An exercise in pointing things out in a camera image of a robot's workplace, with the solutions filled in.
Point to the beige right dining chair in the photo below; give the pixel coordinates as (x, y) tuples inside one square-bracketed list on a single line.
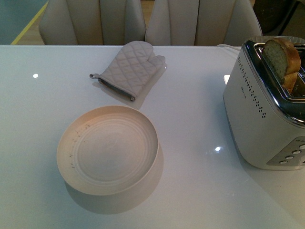
[(202, 23)]

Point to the grey quilted oven mitt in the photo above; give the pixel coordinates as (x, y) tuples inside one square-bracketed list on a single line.
[(132, 68)]

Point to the beige left dining chair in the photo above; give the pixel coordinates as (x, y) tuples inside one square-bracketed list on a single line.
[(92, 22)]

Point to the silver white toaster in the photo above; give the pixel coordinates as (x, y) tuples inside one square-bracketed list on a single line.
[(267, 122)]

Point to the slice of bread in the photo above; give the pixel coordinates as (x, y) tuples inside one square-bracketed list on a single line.
[(283, 59)]

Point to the white cloth at table edge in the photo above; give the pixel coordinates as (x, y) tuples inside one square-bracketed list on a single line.
[(229, 47)]

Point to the beige round plate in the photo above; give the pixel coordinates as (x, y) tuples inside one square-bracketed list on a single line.
[(107, 150)]

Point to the beige dining chair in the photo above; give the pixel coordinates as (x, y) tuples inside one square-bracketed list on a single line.
[(202, 23), (92, 22)]

